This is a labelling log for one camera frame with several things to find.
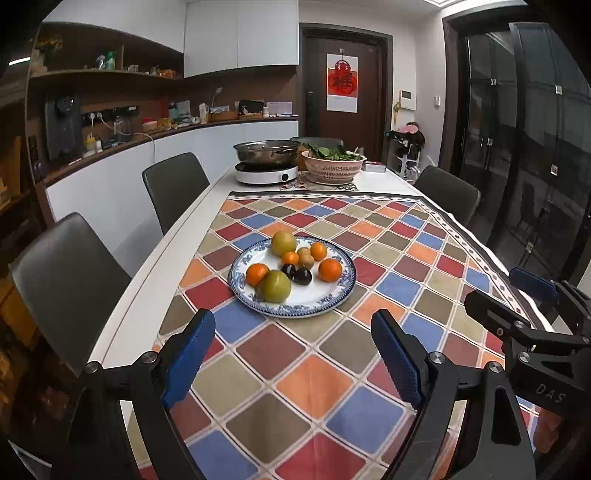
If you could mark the pink colander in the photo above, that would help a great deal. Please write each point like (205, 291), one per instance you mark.
(332, 171)

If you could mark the white base cabinet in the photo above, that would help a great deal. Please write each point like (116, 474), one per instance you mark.
(115, 184)

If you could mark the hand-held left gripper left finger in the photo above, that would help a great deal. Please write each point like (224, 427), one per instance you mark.
(189, 360)

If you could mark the yellow flower bouquet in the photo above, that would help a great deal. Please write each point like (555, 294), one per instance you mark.
(48, 46)

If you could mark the yellow-green apple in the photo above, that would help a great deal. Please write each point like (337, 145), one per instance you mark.
(283, 243)

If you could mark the small tan round fruit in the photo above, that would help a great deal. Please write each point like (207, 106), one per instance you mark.
(303, 251)
(307, 263)

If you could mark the blue patterned white plate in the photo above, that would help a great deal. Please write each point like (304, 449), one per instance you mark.
(323, 295)

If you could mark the small flat box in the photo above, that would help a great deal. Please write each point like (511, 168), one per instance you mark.
(376, 167)

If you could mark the black bag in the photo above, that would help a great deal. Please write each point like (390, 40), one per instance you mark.
(249, 108)

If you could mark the large orange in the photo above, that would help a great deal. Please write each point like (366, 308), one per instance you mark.
(257, 274)
(330, 270)

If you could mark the stainless steel pot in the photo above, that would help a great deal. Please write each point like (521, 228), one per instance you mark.
(265, 152)

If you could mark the white storage rack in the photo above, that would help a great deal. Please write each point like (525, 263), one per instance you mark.
(406, 150)

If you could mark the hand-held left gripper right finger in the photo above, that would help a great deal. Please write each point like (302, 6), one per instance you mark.
(399, 364)

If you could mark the colourful checkered tablecloth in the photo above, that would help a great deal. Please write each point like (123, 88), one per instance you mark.
(323, 383)

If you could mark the white induction cooker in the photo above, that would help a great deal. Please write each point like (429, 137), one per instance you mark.
(265, 174)

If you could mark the small tangerine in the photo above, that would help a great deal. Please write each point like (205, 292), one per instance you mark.
(290, 258)
(318, 250)

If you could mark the green apple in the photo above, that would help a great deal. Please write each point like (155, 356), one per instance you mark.
(274, 286)

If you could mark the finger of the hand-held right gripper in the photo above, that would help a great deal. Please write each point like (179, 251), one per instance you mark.
(489, 307)
(533, 282)

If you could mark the grey dining chair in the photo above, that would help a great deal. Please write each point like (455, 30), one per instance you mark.
(448, 189)
(69, 277)
(178, 189)

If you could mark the black framed glass door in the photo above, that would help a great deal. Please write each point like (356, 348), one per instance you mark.
(521, 138)

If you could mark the white wall intercom panel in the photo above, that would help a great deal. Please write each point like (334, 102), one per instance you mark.
(406, 99)

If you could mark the white upper cabinet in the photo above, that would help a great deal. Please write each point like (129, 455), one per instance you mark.
(240, 37)

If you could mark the black power strip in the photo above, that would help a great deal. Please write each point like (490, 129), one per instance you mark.
(125, 110)

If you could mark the wall poster with red ornament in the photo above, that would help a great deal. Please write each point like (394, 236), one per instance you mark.
(342, 85)

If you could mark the brown door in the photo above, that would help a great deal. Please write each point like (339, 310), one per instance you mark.
(369, 92)

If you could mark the dark purple plum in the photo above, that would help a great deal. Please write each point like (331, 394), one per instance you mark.
(288, 271)
(304, 277)

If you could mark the green leafy vegetables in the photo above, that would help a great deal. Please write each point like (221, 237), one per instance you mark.
(330, 152)

